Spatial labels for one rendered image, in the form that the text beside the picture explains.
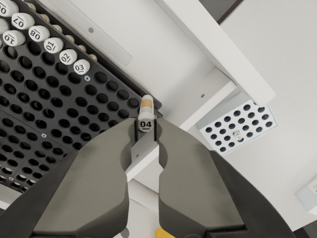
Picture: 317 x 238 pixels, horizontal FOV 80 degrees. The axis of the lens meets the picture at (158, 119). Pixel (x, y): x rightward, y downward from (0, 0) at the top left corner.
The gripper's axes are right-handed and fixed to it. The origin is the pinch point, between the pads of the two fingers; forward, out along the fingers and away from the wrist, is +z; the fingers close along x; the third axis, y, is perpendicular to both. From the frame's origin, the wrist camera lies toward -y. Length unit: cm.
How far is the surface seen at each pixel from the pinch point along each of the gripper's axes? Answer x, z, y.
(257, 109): 20.1, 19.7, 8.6
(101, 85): -4.8, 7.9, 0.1
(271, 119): 22.2, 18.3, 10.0
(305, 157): 36.0, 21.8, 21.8
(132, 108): -1.7, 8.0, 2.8
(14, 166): -17.3, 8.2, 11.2
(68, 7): -8.5, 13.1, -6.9
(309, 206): 38, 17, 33
